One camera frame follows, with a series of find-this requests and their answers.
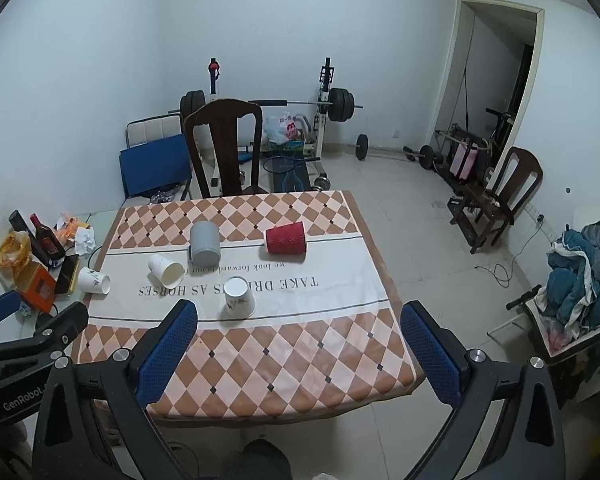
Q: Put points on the black bottle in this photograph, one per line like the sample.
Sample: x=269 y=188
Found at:
x=19 y=221

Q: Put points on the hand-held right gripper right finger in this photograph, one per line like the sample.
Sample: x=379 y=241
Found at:
x=430 y=355

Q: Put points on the small dumbbell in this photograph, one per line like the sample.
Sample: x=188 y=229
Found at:
x=320 y=182

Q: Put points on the white plastic bag red print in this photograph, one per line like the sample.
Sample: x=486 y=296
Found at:
x=279 y=127

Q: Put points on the pink pad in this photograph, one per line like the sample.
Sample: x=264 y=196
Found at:
x=464 y=161

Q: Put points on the short barbell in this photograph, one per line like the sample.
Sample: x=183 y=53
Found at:
x=361 y=146

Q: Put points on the white barbell rack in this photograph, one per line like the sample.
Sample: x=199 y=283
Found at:
x=323 y=127

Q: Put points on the grey cup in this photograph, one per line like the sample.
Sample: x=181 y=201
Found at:
x=205 y=242

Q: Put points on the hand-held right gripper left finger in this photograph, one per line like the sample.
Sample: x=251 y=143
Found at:
x=167 y=352

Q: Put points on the black flat case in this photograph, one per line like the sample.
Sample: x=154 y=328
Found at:
x=67 y=275

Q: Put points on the orange box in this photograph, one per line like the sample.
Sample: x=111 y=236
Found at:
x=37 y=287

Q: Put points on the checkered printed tablecloth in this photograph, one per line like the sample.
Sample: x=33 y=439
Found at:
x=305 y=345

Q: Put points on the door frame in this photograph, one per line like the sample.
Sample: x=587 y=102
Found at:
x=459 y=60

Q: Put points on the red ribbed paper cup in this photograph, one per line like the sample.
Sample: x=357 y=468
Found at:
x=286 y=238

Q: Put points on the plain white paper cup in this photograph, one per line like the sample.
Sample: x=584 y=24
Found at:
x=162 y=267

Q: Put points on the long barbell with black plates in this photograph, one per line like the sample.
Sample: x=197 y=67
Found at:
x=341 y=104

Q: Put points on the green box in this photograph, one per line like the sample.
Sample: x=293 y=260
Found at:
x=287 y=147

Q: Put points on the pile of clothes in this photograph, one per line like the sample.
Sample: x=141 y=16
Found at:
x=570 y=285

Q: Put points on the crumpled white tissue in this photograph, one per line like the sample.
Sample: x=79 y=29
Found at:
x=85 y=241

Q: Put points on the dark wooden chair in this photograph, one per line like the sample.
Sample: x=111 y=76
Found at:
x=225 y=122
x=531 y=157

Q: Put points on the blue folding chair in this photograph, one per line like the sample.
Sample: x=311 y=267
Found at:
x=152 y=165

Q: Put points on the black bench pad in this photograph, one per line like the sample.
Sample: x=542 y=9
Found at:
x=291 y=179

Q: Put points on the yellow plastic bag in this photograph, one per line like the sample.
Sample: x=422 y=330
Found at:
x=12 y=255

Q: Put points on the white cushioned chair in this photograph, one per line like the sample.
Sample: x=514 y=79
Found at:
x=152 y=129

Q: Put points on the black exercise machine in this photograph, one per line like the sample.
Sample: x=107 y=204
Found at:
x=497 y=115

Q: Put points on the white printed paper cup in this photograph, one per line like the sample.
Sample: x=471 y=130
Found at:
x=92 y=280
x=239 y=300

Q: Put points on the dark bottle with red cap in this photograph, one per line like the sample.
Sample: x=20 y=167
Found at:
x=45 y=246

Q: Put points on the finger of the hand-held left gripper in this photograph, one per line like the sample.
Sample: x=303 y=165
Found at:
x=65 y=325
x=0 y=306

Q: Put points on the orange snack wrapper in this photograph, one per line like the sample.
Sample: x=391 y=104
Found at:
x=67 y=230

